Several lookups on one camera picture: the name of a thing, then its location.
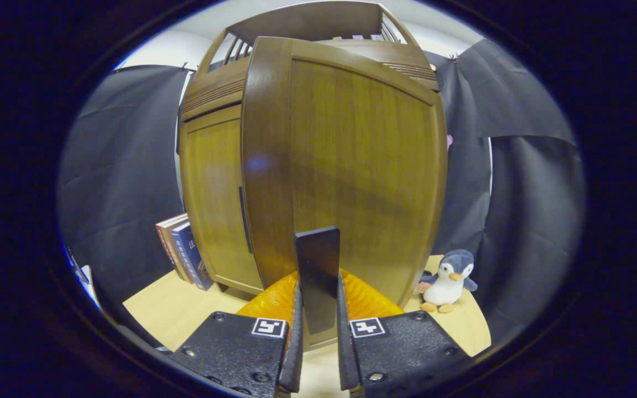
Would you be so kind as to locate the penguin plush toy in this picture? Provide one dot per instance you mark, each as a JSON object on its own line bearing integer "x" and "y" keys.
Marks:
{"x": 448, "y": 279}

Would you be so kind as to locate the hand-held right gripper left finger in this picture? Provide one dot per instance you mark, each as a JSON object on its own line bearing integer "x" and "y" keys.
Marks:
{"x": 241, "y": 348}

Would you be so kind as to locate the red book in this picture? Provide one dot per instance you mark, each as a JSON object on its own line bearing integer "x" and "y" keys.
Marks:
{"x": 162, "y": 237}

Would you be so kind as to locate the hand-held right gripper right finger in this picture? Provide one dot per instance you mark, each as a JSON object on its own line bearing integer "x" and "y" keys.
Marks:
{"x": 401, "y": 348}

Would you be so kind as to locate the wooden cabinet door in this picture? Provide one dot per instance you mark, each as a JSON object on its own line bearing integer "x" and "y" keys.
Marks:
{"x": 213, "y": 193}
{"x": 363, "y": 166}

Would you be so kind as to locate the black backdrop cloth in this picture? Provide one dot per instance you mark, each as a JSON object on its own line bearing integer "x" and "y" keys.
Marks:
{"x": 528, "y": 221}

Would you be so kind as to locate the wooden double-door shoe cabinet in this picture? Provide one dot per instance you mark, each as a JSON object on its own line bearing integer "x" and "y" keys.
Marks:
{"x": 307, "y": 22}

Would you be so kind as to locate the brown book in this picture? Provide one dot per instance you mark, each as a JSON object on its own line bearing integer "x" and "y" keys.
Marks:
{"x": 173, "y": 243}

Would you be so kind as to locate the blue book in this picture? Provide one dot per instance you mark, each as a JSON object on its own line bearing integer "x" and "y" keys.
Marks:
{"x": 192, "y": 257}

